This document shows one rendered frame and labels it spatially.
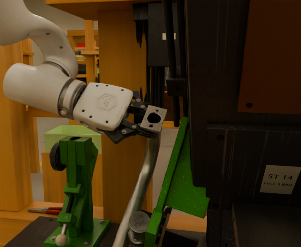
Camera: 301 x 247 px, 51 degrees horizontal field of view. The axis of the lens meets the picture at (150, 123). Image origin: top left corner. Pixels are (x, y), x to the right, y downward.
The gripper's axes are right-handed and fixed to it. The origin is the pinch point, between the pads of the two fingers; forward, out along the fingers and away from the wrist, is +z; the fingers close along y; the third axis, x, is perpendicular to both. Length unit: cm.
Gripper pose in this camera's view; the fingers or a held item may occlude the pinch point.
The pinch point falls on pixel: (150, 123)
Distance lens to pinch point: 63.9
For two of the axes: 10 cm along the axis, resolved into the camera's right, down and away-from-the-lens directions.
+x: -0.4, 5.3, 8.5
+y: 3.2, -8.0, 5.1
